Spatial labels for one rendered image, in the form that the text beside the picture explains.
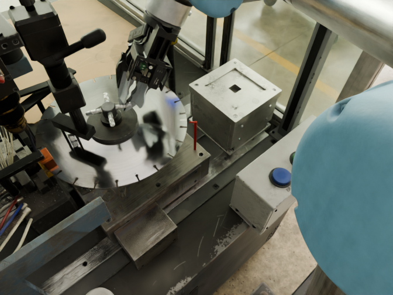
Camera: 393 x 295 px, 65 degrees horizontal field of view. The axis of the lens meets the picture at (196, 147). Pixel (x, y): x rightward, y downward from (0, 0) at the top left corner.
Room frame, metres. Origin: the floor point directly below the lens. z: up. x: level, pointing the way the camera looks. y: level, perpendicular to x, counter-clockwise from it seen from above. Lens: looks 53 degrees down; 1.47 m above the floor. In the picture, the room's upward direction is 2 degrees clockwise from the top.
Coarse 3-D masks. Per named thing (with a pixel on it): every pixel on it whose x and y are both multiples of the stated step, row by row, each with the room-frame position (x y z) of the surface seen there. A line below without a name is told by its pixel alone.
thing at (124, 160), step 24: (96, 96) 0.53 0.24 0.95; (168, 96) 0.54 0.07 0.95; (48, 120) 0.45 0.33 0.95; (144, 120) 0.46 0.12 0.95; (168, 120) 0.46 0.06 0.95; (48, 144) 0.39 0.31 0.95; (72, 144) 0.39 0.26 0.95; (96, 144) 0.39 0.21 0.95; (120, 144) 0.39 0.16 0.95; (144, 144) 0.39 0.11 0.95; (168, 144) 0.40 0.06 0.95; (48, 168) 0.33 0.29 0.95; (72, 168) 0.33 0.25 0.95; (96, 168) 0.33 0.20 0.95; (120, 168) 0.33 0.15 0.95; (144, 168) 0.33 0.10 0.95
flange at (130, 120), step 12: (96, 108) 0.48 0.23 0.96; (132, 108) 0.49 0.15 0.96; (96, 120) 0.45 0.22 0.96; (108, 120) 0.44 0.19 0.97; (120, 120) 0.44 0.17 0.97; (132, 120) 0.45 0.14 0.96; (96, 132) 0.41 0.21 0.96; (108, 132) 0.41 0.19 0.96; (120, 132) 0.42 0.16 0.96; (132, 132) 0.42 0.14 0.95
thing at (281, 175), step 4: (280, 168) 0.37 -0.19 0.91; (276, 172) 0.36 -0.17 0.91; (280, 172) 0.36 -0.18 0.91; (284, 172) 0.36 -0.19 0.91; (288, 172) 0.36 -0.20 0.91; (272, 176) 0.35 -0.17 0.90; (276, 176) 0.35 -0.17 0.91; (280, 176) 0.35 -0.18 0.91; (284, 176) 0.35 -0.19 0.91; (288, 176) 0.35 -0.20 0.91; (276, 180) 0.34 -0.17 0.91; (280, 180) 0.34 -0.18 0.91; (284, 180) 0.34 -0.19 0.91; (288, 180) 0.34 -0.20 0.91; (280, 184) 0.33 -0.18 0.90; (284, 184) 0.33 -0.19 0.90
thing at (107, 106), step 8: (104, 96) 0.48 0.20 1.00; (104, 104) 0.45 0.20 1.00; (112, 104) 0.46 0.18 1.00; (120, 104) 0.46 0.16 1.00; (128, 104) 0.46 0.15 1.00; (88, 112) 0.43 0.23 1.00; (96, 112) 0.44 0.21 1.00; (104, 112) 0.44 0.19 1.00; (112, 112) 0.44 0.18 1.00; (112, 120) 0.42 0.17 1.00
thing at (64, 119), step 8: (72, 112) 0.37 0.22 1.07; (80, 112) 0.38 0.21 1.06; (56, 120) 0.40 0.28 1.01; (64, 120) 0.40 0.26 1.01; (72, 120) 0.37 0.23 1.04; (80, 120) 0.37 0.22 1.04; (64, 128) 0.38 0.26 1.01; (72, 128) 0.38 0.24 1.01; (80, 128) 0.37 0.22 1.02; (88, 128) 0.38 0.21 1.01; (64, 136) 0.39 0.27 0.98; (80, 136) 0.37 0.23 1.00; (88, 136) 0.37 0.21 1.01
